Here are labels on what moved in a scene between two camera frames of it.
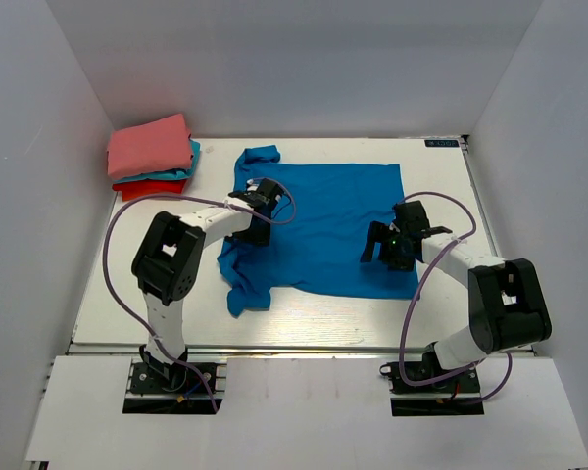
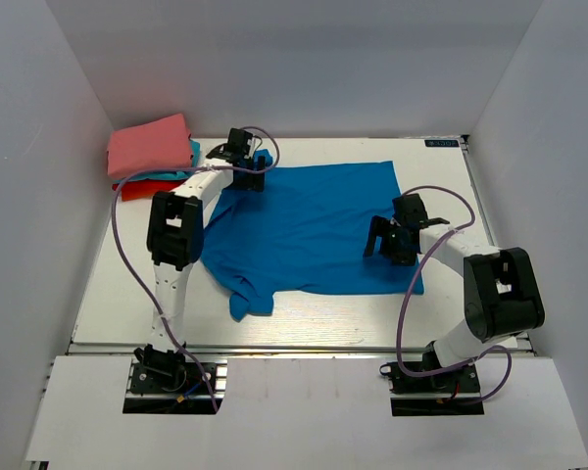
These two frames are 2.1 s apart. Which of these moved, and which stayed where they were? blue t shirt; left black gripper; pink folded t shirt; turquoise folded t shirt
Moved: left black gripper
Stayed: turquoise folded t shirt; blue t shirt; pink folded t shirt
